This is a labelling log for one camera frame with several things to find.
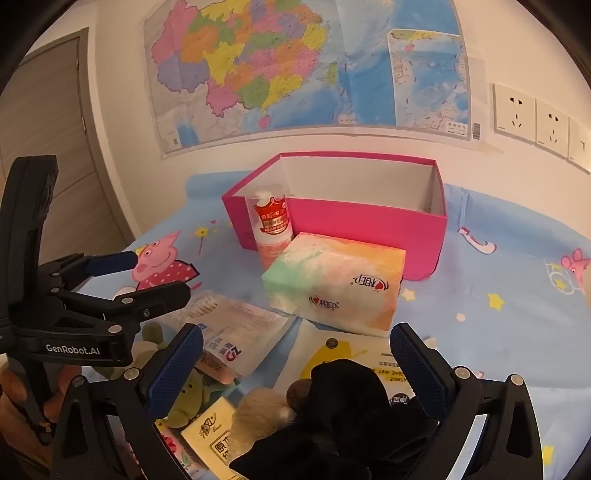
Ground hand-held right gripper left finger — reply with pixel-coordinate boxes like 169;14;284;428
48;322;205;480

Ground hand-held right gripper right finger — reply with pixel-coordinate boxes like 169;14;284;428
389;322;546;480

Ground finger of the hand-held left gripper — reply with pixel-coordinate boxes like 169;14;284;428
52;281;191;333
39;251;140;292

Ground green frog plush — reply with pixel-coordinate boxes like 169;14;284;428
134;323;218;428

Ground peach pouch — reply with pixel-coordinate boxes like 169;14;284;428
195;354;237;385

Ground yellow tissue packet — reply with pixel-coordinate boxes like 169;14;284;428
180;397;260;480

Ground beige plush bear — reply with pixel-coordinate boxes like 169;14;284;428
230;380;315;435

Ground pink cardboard box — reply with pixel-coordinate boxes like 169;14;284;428
221;151;450;281

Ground person's left hand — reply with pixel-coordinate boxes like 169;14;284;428
0;364;88;464

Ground white yellow wet wipes pack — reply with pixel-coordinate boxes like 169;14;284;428
274;319;439;416

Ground blue cartoon bed sheet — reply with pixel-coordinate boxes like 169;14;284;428
74;171;591;480

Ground pastel tissue box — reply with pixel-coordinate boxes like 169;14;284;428
261;232;407;338

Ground white bottle with red label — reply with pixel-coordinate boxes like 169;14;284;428
247;189;295;273

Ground grey wooden door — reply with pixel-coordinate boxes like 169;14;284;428
0;28;136;260

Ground colourful wall map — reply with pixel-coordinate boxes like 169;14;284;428
143;0;484;160

